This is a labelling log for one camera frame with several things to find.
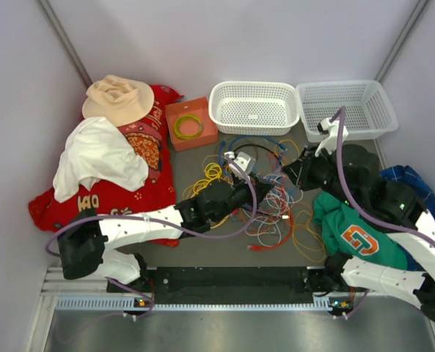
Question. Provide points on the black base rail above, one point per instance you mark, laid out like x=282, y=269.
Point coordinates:
x=237, y=285

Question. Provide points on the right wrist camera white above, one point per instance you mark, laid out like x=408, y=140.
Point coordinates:
x=330, y=128

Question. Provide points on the white rectangular mesh basket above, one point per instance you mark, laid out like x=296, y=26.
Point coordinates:
x=369, y=112

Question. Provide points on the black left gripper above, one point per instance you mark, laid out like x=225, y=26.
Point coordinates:
x=255, y=188

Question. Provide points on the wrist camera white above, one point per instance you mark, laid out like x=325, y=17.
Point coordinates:
x=330, y=128
x=243, y=163

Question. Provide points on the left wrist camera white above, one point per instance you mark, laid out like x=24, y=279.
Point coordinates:
x=243, y=163

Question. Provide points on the beige bucket hat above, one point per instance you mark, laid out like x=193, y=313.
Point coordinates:
x=120, y=100

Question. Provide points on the green shirt orange logo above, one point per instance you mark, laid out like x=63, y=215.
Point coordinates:
x=344, y=230

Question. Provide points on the white oval perforated basket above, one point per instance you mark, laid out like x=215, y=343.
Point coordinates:
x=255, y=108

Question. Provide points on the blue plaid cloth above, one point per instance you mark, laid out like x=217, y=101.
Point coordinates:
x=415, y=183

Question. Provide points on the white t-shirt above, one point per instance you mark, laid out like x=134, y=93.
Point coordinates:
x=96, y=150

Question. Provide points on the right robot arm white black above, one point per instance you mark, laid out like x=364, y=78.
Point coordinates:
x=351, y=175

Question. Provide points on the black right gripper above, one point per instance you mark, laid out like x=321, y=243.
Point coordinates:
x=299, y=171

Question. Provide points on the red patterned cloth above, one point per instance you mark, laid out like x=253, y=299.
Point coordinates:
x=148, y=138

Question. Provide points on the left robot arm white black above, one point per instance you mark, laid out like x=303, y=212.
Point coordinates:
x=91, y=243

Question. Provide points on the orange square box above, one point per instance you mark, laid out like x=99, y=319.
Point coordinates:
x=190, y=125

